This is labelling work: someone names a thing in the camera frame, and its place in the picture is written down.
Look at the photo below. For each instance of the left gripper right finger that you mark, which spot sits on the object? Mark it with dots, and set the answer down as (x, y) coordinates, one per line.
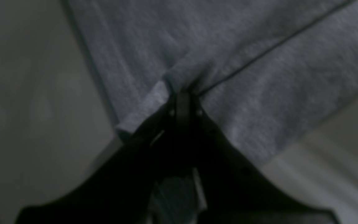
(235, 191)

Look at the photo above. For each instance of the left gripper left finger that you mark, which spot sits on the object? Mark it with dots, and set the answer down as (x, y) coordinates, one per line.
(119, 191)

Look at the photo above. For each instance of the grey T-shirt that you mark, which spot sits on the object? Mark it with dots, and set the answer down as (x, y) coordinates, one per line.
(266, 71)

